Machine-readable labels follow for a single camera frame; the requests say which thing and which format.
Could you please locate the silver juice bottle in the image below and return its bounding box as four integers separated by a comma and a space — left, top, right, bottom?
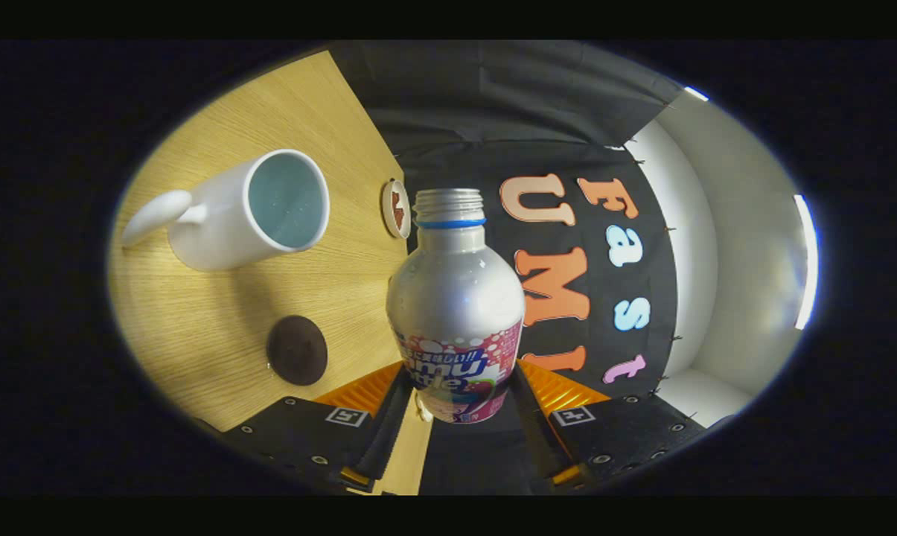
386, 188, 527, 425

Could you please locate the small white plate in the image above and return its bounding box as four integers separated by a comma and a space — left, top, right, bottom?
380, 179, 413, 240

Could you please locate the dark brown round coaster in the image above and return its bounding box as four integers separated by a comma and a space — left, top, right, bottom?
266, 315, 328, 386

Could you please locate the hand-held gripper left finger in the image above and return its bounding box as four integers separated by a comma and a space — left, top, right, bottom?
217, 361, 413, 494

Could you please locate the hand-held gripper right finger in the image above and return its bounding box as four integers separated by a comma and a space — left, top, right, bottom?
511, 359, 708, 491

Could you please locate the white cup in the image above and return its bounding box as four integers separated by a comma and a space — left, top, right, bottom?
121, 149, 331, 272

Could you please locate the black backdrop cloth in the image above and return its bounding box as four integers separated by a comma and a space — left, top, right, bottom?
329, 41, 687, 496

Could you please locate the wooden table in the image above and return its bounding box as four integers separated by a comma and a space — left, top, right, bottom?
108, 51, 434, 496

